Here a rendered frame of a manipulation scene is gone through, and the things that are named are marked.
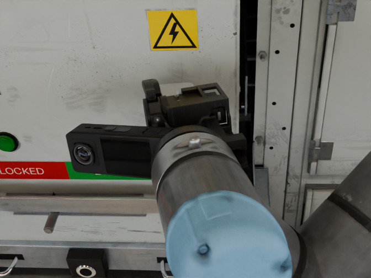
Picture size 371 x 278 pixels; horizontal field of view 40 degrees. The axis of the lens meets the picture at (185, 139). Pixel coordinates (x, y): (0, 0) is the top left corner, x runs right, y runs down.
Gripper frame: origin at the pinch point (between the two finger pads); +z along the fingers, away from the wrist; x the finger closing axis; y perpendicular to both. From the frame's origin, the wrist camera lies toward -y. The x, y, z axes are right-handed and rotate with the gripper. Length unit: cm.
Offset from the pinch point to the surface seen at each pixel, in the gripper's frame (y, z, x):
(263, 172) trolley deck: 22.9, 30.0, -31.0
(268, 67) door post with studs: 23.5, 25.3, -7.1
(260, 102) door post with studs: 22.5, 27.9, -14.7
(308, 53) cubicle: 29.9, 22.8, -5.0
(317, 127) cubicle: 32.1, 24.0, -19.9
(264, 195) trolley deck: 21.1, 24.0, -32.6
